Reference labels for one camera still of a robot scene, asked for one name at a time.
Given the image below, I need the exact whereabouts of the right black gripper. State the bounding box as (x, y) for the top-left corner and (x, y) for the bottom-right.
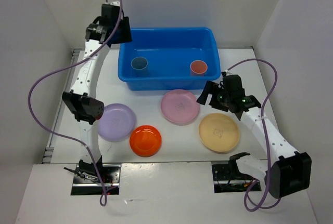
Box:
(196, 80), (231, 112)

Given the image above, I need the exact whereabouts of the pink cup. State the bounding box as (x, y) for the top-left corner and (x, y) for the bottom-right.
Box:
(190, 60), (208, 76)

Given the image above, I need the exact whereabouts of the blue cup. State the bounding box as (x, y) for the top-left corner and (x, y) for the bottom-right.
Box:
(131, 57), (148, 77)

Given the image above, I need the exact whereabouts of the pink plate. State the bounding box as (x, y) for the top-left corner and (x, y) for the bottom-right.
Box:
(160, 89), (200, 125)

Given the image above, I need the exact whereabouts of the yellow plate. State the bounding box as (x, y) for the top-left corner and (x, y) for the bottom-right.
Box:
(198, 113), (240, 153)

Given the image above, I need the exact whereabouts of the orange plate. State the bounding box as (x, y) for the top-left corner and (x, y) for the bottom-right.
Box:
(129, 125), (162, 157)

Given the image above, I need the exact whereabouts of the purple plate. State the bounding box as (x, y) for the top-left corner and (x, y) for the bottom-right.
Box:
(98, 103), (136, 142)

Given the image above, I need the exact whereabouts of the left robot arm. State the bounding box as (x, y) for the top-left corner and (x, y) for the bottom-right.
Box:
(62, 1), (132, 182)

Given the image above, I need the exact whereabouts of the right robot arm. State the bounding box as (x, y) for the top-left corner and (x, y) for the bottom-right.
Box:
(197, 72), (312, 199)

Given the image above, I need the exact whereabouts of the blue plastic bin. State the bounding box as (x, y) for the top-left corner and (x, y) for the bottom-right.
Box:
(118, 27), (221, 91)

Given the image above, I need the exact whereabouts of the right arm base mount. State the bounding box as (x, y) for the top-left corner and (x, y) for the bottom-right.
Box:
(211, 161), (255, 193)

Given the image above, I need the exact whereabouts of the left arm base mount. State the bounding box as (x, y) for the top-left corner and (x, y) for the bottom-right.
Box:
(64, 164), (121, 196)

